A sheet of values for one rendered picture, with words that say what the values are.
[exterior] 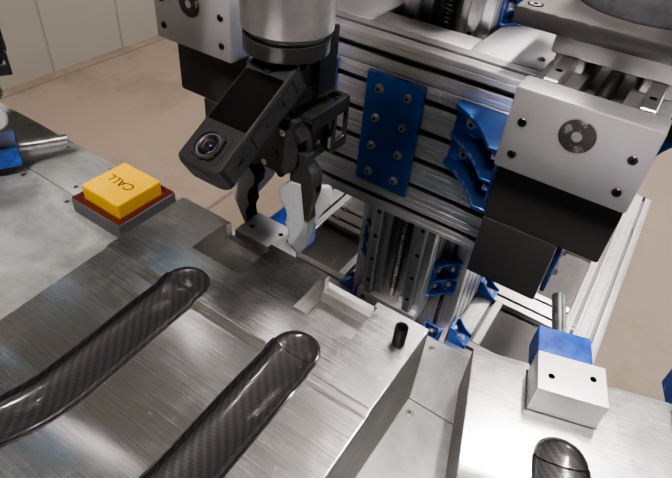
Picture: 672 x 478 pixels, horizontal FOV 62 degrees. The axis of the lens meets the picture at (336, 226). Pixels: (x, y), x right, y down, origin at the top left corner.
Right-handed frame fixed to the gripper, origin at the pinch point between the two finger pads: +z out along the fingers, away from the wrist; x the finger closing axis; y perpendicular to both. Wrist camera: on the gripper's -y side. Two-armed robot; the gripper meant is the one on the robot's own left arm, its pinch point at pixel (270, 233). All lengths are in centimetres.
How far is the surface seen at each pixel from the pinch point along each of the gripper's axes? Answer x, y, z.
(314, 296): -10.0, -6.5, -3.0
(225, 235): 0.7, -5.5, -3.1
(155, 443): -9.8, -23.1, -3.7
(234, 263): -1.4, -6.7, -1.7
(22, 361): 1.9, -24.4, -3.7
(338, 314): -12.1, -5.9, -1.7
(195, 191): 97, 77, 85
